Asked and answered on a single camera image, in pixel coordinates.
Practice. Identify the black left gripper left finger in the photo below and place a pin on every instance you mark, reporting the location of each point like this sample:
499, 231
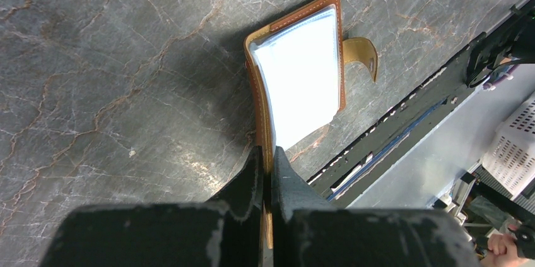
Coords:
225, 230

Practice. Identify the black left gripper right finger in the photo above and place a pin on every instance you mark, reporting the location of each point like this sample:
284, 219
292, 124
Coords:
309, 231

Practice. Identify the brown leather card holder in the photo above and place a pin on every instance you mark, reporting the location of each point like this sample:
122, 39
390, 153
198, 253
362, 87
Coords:
296, 70

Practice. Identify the person hand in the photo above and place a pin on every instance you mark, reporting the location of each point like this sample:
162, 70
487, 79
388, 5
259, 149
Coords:
502, 251

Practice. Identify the white perforated basket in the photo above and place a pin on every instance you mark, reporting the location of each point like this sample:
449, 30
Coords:
510, 157

